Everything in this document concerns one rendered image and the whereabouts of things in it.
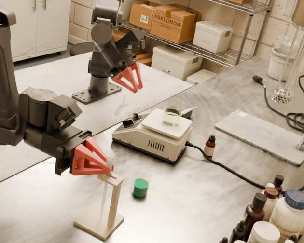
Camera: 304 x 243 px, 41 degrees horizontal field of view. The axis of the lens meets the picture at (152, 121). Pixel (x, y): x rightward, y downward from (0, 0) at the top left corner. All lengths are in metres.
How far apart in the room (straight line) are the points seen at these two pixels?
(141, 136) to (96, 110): 0.26
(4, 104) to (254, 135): 0.83
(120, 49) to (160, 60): 2.32
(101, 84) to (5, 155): 0.46
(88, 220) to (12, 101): 0.29
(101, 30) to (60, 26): 3.02
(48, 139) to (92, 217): 0.20
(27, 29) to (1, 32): 3.03
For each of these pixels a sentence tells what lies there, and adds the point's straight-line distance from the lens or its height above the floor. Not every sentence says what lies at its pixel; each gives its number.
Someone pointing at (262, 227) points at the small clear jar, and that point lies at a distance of 0.91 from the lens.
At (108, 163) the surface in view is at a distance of 0.80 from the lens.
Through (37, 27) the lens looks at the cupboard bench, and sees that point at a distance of 3.94.
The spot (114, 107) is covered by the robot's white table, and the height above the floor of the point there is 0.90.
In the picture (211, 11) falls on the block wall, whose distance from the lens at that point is 3.65.
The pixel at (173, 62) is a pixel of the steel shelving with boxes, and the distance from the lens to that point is 3.42.
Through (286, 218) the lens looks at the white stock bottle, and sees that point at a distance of 0.92.
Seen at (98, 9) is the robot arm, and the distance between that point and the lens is 1.21.
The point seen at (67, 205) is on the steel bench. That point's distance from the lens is 0.94.
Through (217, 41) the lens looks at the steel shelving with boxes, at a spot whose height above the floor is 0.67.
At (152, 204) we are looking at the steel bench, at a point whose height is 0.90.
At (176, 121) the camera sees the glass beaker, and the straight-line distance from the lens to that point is 1.11.
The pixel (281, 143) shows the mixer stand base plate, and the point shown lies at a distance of 1.39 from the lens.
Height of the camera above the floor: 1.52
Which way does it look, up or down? 28 degrees down
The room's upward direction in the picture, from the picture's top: 12 degrees clockwise
